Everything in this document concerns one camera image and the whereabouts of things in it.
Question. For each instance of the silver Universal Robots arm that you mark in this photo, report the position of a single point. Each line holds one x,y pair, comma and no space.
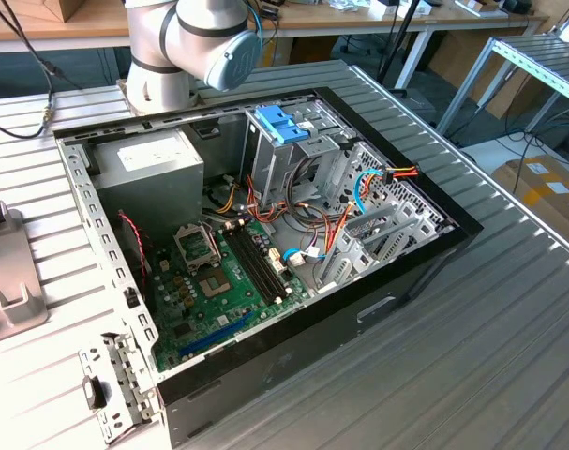
195,28

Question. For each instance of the silver disk bay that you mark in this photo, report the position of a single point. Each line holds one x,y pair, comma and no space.
354,262

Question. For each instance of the white motherboard connector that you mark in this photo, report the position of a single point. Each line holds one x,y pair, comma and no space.
275,261

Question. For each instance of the black RAM slot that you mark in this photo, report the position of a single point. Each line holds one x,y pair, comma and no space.
264,262
251,266

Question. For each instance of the silver drive cage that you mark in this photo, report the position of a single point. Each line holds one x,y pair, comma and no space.
274,173

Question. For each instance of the green motherboard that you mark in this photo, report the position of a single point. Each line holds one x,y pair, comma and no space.
246,304

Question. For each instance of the CPU socket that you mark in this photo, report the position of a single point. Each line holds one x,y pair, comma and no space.
214,283

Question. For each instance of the blue plastic bay latch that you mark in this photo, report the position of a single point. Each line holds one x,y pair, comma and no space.
277,124

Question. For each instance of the blue expansion slot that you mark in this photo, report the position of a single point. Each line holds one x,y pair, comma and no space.
214,336

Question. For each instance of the black open PC case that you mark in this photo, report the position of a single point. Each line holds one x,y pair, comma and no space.
312,356

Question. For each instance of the grey power supply unit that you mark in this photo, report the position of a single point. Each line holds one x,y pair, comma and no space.
148,197

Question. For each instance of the wooden desk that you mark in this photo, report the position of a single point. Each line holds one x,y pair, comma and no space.
340,21

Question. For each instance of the brown cardboard sheet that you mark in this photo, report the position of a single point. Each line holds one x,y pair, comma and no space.
453,56

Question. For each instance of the labelled cardboard box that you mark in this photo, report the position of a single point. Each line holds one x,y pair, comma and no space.
546,201

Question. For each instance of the grey parts rack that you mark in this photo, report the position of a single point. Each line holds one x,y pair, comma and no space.
7,262

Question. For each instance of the brown cardboard box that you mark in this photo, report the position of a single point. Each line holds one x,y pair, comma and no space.
64,9

